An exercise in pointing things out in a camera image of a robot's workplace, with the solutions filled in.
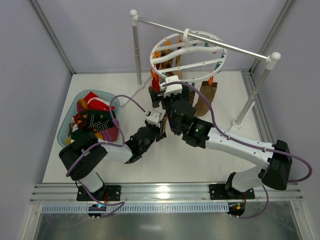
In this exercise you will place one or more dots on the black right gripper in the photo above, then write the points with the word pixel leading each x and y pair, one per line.
pixel 163 97

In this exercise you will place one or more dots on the red sock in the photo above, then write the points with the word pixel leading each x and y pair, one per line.
pixel 155 84

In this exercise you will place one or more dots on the brown yellow argyle sock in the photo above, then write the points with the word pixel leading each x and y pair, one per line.
pixel 163 124

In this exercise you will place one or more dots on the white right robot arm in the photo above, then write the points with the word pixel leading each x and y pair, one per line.
pixel 272 162

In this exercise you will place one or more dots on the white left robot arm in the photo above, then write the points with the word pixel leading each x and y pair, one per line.
pixel 81 157

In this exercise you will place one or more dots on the pile of colourful socks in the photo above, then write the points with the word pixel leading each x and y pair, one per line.
pixel 92 117

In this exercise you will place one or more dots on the white round clip hanger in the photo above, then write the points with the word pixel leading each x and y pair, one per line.
pixel 199 60

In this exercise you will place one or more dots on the brown striped sock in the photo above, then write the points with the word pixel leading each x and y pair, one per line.
pixel 191 96

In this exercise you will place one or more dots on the beige patchwork argyle sock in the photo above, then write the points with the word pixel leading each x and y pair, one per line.
pixel 167 64

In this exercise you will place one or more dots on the teal plastic basket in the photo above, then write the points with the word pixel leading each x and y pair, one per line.
pixel 65 120

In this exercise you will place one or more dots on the plain brown sock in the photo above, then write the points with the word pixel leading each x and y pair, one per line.
pixel 208 91

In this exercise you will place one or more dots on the white metal drying rack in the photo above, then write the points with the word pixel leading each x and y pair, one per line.
pixel 270 60

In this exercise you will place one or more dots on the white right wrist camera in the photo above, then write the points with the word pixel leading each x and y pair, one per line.
pixel 171 85

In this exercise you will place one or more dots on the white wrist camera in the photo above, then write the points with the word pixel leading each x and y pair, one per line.
pixel 154 118
pixel 171 85

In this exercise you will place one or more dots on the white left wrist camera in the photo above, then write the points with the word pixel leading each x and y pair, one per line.
pixel 154 118

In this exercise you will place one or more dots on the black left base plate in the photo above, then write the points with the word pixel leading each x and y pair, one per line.
pixel 108 193

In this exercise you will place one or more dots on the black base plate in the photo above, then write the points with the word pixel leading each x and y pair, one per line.
pixel 217 191
pixel 108 193

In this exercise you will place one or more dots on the white slotted cable duct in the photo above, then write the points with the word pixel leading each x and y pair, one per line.
pixel 137 208

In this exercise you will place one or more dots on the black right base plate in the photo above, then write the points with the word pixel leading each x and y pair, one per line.
pixel 217 191

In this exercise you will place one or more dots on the aluminium mounting rail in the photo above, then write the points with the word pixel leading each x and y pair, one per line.
pixel 152 192

